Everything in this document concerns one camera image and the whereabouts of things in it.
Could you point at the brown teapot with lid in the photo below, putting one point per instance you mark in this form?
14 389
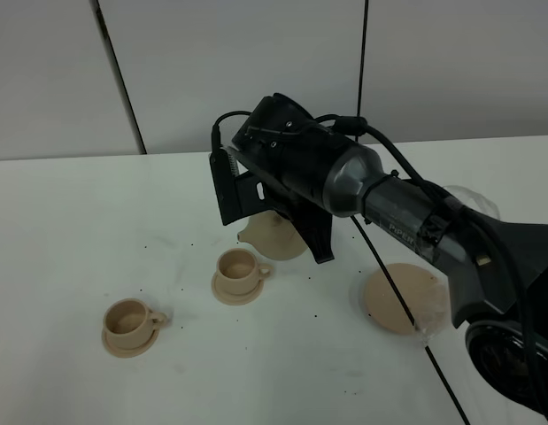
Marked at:
273 236

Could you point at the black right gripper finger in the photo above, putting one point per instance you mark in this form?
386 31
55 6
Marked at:
317 237

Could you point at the tan saucer near centre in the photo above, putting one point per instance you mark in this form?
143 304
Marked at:
230 299

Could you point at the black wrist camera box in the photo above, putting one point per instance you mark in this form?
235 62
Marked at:
237 194

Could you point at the clear plastic wrap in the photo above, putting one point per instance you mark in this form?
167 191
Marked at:
473 199

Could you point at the brown teacup near centre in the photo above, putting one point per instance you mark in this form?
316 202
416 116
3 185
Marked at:
239 273

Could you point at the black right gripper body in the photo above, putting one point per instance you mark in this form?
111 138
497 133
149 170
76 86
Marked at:
297 197

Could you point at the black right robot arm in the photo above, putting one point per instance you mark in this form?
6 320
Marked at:
311 170

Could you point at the brown teacup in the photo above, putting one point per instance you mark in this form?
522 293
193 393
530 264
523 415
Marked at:
130 323
239 273

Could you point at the tan saucer front left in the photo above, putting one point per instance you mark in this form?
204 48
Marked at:
128 353

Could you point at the brown teacup front left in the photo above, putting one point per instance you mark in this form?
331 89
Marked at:
130 323

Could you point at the tan teapot saucer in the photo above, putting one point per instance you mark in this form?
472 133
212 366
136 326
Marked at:
408 300

